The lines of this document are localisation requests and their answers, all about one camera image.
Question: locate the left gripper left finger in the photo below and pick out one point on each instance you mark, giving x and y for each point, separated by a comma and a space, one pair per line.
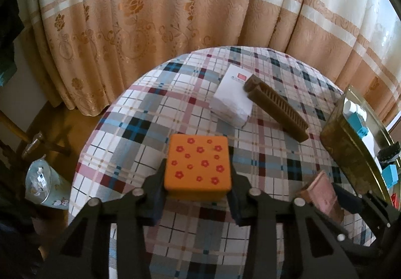
155, 196

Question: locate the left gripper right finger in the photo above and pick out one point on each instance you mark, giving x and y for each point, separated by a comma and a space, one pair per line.
238, 200

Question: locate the orange flowered cube box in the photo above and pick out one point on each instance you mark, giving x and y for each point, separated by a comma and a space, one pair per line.
197, 168

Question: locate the teal long toy brick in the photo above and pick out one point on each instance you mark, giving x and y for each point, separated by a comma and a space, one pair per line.
390, 175

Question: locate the copper pink rectangular box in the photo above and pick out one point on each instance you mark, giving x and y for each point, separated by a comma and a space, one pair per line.
320, 192

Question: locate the white paper box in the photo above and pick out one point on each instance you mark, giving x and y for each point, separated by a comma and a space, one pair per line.
230, 102

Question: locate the brown wooden comb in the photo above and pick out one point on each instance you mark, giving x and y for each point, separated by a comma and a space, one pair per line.
277, 107

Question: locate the teal bear toy brick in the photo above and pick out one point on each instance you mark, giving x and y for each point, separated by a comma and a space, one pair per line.
358, 124

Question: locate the red toy brick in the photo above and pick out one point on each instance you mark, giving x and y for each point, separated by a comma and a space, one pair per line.
395, 200

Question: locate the grey black hair brush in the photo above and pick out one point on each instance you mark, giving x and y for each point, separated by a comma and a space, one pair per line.
388, 155

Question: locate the white plastic bottle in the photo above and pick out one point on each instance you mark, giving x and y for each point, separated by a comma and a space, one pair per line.
351, 108

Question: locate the gold metal tin tray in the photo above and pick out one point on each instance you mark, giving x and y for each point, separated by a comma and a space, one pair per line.
350, 153

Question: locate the white paper tray liner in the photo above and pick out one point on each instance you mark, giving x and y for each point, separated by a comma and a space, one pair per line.
372, 145

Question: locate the plaid tablecloth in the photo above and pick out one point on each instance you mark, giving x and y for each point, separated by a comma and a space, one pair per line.
200, 240

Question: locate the cream and orange curtain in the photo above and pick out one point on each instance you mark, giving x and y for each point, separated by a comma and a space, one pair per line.
85, 53

